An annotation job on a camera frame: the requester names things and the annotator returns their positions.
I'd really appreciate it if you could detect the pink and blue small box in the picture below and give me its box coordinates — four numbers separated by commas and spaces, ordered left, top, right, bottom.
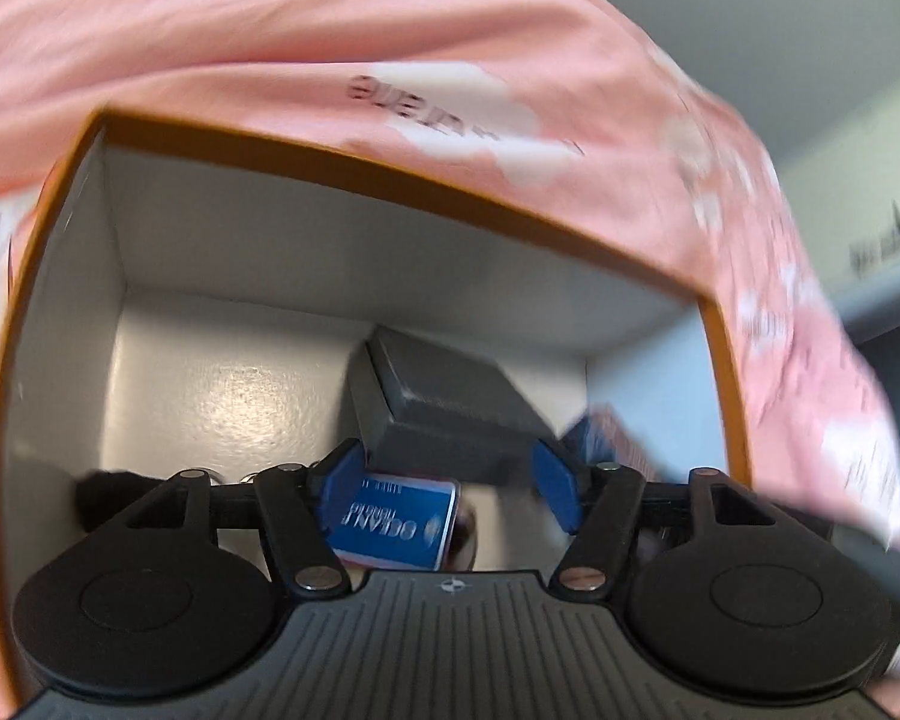
561, 403, 665, 479

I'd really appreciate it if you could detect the grey wall shelf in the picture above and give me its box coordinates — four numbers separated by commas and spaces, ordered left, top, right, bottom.
832, 244, 900, 331

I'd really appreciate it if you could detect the dark shelf ornament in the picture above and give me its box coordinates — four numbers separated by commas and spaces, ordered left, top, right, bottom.
849, 199, 900, 275

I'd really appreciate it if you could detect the blue printed card box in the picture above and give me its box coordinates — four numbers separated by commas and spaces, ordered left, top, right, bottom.
328, 471, 462, 572

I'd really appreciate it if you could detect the grey box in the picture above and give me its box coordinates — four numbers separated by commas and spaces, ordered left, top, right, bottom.
345, 324, 552, 485

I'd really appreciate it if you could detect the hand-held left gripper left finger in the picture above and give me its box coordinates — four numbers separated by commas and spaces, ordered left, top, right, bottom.
120, 439, 368, 602

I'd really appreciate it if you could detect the pink cloud printed blanket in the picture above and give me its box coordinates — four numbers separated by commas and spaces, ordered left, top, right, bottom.
0, 0, 900, 720

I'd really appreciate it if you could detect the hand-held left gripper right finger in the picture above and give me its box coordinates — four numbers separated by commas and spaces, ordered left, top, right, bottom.
531, 439, 797, 604

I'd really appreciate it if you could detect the orange storage box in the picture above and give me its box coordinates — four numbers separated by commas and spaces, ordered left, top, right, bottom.
0, 111, 755, 713

